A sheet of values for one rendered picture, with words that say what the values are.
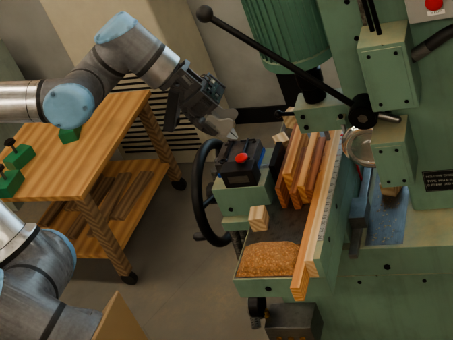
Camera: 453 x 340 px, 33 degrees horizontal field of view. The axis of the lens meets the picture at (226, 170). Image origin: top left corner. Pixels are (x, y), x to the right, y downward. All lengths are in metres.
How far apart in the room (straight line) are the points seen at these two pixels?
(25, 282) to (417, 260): 0.89
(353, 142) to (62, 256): 0.78
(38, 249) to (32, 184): 1.13
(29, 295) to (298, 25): 0.84
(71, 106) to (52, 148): 1.64
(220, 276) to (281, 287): 1.38
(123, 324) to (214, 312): 1.08
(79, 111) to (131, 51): 0.18
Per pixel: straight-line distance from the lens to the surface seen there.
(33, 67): 4.15
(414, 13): 1.42
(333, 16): 1.56
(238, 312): 2.85
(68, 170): 2.98
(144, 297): 3.08
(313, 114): 1.75
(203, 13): 1.52
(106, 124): 3.14
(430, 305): 1.88
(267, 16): 1.57
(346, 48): 1.60
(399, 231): 1.77
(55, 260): 1.92
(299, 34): 1.59
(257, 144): 1.81
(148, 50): 1.61
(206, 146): 1.97
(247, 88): 3.62
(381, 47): 1.44
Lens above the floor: 2.03
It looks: 35 degrees down
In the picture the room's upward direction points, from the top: 23 degrees counter-clockwise
